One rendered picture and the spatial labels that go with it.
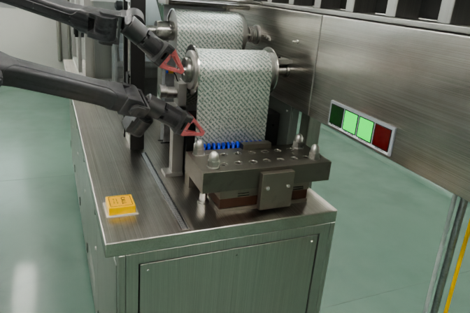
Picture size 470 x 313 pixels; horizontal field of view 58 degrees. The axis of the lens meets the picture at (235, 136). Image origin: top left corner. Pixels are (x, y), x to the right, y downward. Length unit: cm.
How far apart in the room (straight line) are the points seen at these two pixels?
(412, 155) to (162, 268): 66
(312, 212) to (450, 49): 59
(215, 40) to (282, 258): 74
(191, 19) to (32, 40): 541
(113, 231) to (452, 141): 79
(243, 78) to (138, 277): 63
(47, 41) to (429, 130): 618
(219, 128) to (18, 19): 563
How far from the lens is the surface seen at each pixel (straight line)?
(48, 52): 680
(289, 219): 122
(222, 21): 151
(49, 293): 242
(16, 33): 677
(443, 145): 95
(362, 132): 111
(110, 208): 117
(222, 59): 127
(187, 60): 127
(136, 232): 111
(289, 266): 132
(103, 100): 112
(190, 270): 118
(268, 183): 118
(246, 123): 134
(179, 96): 131
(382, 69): 107
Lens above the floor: 148
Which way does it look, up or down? 19 degrees down
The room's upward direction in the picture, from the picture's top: 5 degrees clockwise
